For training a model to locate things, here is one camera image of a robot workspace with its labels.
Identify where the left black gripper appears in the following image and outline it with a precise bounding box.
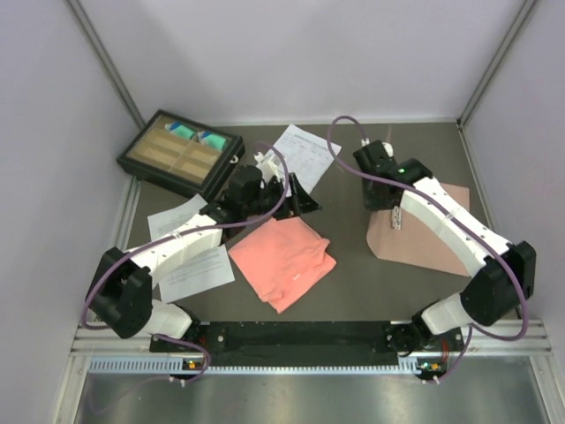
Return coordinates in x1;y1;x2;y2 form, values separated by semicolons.
244;173;322;221

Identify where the beige paper folder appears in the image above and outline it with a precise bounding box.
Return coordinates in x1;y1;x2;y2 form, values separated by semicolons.
366;210;469;276

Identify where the white text document sheet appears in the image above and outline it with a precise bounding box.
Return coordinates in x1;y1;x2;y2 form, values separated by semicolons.
147;194;235;303

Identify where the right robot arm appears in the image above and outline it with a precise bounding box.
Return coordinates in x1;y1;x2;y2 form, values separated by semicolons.
353;139;537;353

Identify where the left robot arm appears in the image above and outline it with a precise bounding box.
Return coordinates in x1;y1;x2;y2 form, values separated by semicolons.
84;165;321;351

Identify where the white table form sheet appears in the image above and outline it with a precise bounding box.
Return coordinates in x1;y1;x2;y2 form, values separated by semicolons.
274;125;334;194

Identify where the pink folded cloth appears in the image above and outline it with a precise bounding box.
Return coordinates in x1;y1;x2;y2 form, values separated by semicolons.
229;217;336;314

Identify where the right teal roll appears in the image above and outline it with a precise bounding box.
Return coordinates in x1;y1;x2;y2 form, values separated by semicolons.
198;131;228;151

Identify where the teal roll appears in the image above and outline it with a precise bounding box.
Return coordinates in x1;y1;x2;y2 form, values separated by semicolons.
165;122;197;140
198;131;228;151

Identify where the black compartment box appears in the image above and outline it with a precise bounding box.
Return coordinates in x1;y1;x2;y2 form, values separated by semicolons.
117;110;245;201

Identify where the left teal roll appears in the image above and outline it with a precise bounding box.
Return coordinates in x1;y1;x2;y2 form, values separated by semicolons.
165;122;197;140

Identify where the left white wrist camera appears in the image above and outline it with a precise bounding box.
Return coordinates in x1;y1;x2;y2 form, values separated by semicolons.
253;151;284;182

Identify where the right aluminium frame post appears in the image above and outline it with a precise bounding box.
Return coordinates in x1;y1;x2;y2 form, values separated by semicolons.
456;0;539;130

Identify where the aluminium frame post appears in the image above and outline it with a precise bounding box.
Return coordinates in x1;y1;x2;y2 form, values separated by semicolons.
456;0;539;130
64;0;146;129

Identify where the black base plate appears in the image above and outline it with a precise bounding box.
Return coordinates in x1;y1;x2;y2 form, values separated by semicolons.
149;320;464;367

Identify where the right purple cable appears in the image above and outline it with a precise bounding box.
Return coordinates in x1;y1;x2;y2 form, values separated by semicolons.
327;115;531;383

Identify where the grey slotted cable duct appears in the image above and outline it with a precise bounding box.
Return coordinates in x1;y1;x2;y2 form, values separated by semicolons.
88;357;422;376

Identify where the left aluminium frame post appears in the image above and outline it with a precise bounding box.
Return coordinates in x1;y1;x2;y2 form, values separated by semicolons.
64;0;146;129

